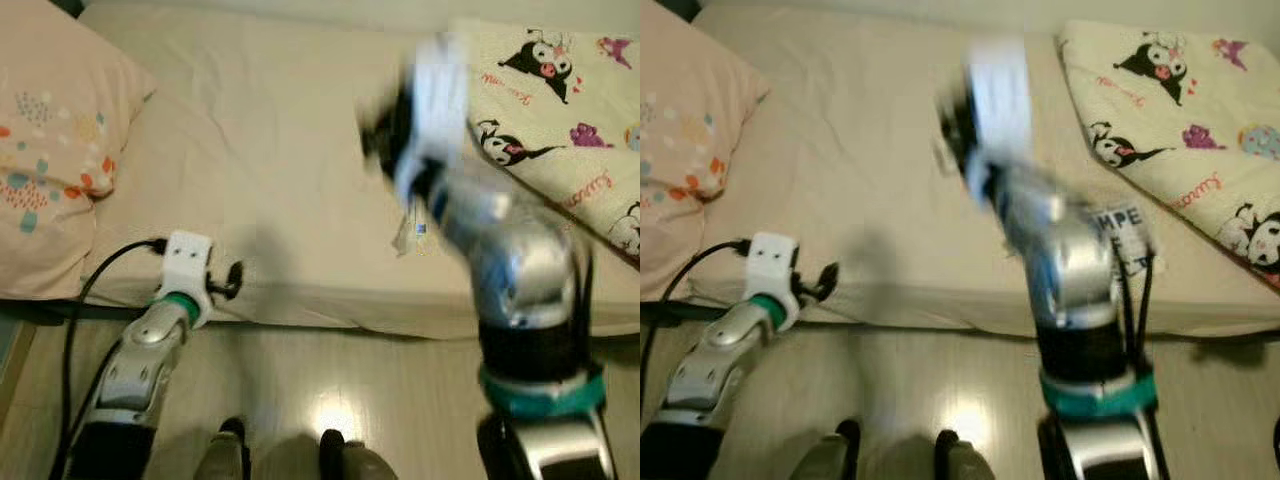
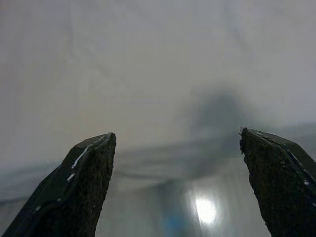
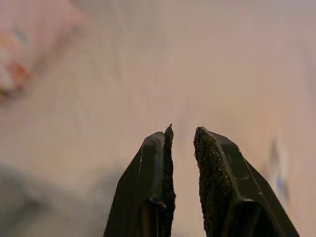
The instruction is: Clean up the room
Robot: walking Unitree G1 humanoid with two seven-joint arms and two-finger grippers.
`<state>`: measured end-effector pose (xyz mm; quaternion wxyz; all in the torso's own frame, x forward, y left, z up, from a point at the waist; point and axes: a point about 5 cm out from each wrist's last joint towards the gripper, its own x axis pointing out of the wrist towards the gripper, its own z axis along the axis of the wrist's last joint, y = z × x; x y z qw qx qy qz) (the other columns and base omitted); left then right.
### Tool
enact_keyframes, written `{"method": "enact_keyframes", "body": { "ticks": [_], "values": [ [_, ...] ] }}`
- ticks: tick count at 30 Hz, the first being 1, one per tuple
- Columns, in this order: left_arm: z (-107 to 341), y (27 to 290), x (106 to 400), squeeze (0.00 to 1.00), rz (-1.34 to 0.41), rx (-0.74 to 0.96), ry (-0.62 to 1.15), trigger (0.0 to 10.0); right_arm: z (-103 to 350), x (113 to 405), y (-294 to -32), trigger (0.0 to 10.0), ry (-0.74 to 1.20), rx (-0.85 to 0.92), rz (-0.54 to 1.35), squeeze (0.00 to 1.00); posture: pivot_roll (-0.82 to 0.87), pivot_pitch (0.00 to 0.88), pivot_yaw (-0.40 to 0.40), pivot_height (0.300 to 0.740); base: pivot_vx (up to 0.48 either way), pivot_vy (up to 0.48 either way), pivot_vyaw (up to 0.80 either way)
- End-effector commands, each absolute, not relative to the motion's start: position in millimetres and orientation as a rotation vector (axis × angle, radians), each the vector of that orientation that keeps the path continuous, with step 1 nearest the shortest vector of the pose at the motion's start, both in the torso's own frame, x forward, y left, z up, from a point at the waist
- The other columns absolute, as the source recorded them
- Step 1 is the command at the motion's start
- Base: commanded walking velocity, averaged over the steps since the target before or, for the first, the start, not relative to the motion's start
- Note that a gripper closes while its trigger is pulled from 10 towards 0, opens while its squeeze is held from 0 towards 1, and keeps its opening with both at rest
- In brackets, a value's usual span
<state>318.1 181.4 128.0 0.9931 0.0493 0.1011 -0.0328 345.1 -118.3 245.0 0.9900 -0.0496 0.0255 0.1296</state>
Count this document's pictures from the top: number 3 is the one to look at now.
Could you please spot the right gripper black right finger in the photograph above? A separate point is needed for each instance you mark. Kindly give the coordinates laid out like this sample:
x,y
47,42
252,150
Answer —
x,y
234,192

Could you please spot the pink patterned pillow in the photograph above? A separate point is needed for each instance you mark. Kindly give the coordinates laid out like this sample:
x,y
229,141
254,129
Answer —
x,y
29,37

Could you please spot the beige sheeted bed mattress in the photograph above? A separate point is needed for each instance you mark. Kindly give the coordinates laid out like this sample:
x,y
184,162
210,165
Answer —
x,y
172,74

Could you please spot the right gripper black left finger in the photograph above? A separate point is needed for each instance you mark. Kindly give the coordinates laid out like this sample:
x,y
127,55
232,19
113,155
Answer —
x,y
140,185

